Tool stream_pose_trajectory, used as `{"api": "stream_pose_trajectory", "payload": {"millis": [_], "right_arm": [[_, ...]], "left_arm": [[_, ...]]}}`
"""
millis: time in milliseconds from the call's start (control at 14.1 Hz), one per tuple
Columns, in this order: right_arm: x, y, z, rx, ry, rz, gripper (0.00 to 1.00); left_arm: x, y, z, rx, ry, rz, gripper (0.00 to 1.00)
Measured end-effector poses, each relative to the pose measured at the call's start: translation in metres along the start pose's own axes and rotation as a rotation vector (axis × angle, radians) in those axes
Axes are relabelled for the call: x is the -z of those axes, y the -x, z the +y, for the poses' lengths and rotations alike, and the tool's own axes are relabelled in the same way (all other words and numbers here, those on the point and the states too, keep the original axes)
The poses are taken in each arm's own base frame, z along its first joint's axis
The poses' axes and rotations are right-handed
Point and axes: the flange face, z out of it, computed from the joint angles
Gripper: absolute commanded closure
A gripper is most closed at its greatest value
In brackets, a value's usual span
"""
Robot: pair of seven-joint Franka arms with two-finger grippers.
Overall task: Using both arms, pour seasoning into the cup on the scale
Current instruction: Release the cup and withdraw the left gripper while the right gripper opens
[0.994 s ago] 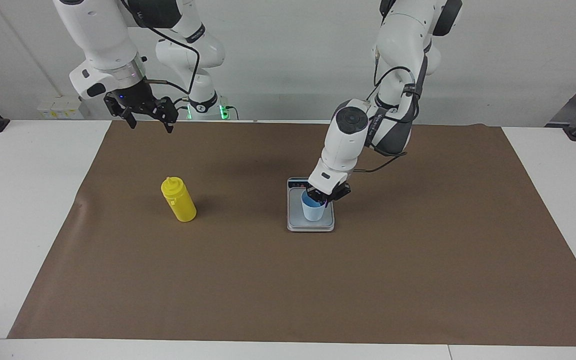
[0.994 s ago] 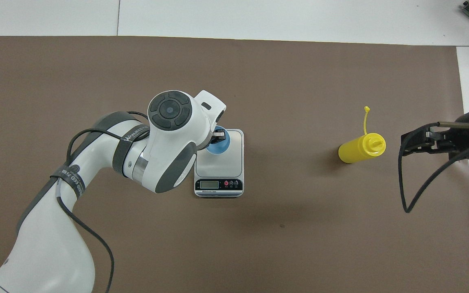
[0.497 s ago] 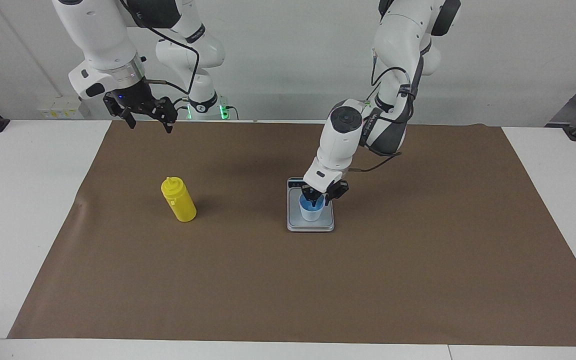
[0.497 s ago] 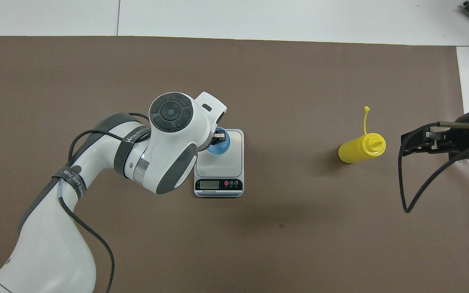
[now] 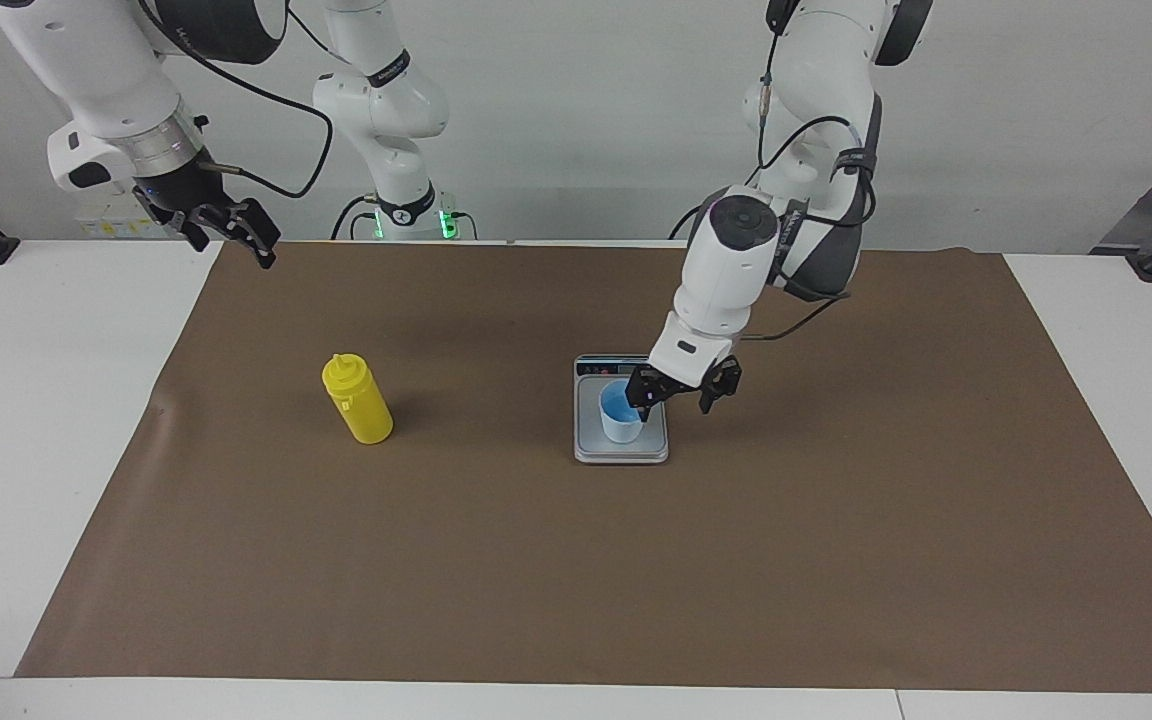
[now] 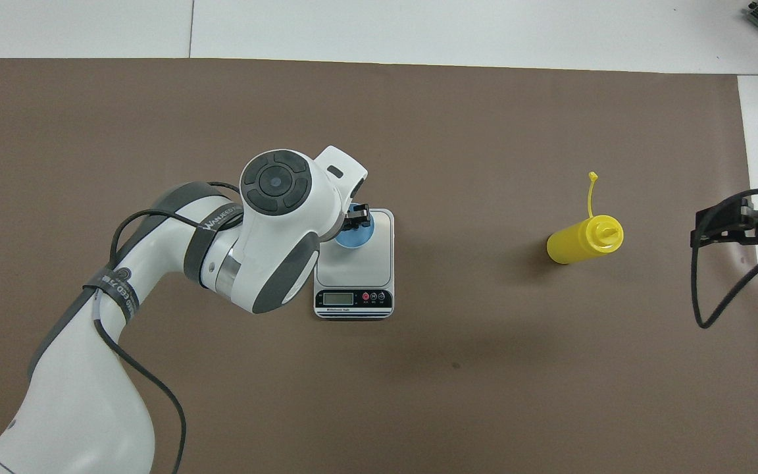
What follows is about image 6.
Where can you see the yellow squeeze bottle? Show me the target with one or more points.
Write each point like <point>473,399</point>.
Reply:
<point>576,242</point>

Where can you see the brown paper table mat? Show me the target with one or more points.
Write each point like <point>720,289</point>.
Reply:
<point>418,395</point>

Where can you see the silver digital kitchen scale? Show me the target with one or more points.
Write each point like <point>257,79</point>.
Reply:
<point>366,276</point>

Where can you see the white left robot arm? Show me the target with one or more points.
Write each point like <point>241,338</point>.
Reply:
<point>89,395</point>

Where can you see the light blue plastic cup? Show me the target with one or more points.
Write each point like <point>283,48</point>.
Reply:
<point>353,240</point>

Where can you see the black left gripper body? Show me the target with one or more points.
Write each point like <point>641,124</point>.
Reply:
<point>360,213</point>

